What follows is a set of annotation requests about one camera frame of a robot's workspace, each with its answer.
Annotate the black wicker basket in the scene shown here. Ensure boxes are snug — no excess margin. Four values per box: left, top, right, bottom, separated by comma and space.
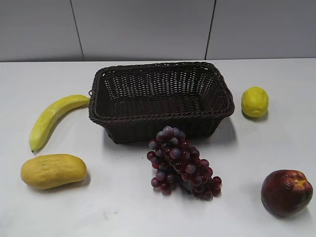
88, 62, 235, 144

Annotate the dark red apple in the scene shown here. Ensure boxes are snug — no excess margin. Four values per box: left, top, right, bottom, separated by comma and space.
261, 169, 314, 217

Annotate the yellow banana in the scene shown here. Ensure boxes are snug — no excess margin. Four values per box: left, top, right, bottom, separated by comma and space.
29, 95, 90, 153

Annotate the yellow lemon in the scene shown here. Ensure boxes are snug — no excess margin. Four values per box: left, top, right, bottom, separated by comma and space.
241, 86, 269, 118

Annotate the yellow mango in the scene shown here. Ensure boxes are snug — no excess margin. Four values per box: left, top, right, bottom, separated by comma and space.
20, 154, 87, 190

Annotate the purple grape bunch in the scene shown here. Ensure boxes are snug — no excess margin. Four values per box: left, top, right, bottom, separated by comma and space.
147, 126, 222, 200

